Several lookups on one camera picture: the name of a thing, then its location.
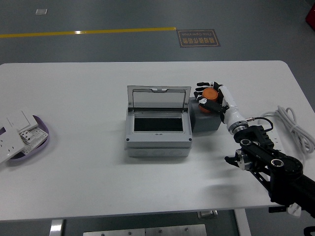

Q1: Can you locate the yellow floor tape line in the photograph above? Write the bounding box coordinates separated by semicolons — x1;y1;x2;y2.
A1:
0;26;177;39

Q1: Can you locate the brown floor sign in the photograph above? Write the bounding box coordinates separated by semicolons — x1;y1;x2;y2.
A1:
176;29;221;48

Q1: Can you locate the grey plastic enclosure box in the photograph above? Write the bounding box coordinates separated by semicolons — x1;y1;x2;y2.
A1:
125;107;193;158

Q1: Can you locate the large white socket panel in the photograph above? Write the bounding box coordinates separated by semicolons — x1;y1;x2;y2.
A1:
0;125;25;165

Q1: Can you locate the white table leg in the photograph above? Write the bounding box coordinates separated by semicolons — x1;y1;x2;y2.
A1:
49;219;65;236
233;208;252;236

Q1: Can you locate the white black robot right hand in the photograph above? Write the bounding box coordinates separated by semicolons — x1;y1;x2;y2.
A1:
193;81;248;131

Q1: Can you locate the grey cube with round hole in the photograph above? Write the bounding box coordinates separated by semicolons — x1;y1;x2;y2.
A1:
189;96;221;134

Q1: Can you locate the white power cable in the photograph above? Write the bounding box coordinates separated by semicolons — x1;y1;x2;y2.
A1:
260;105;315;170

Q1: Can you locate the white perforated panel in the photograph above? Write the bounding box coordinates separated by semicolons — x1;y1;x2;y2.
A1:
23;127;49;154

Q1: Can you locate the metal base plate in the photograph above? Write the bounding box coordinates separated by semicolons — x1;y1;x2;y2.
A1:
83;224;207;236

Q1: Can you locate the metal table bracket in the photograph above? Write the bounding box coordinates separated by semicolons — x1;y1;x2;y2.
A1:
198;210;219;219

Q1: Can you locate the red object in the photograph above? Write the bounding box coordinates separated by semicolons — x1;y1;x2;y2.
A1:
305;4;315;27

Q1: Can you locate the white wall switch panel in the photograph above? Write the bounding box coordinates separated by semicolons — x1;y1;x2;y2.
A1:
6;110;40;131

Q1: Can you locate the purple plastic tray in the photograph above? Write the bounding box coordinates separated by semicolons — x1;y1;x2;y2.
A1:
9;115;50;163

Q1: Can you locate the white power plug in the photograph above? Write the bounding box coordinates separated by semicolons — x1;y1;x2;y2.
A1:
286;203;302;218

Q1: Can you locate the orange cylinder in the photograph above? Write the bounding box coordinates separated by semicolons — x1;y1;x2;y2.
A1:
198;88;220;113

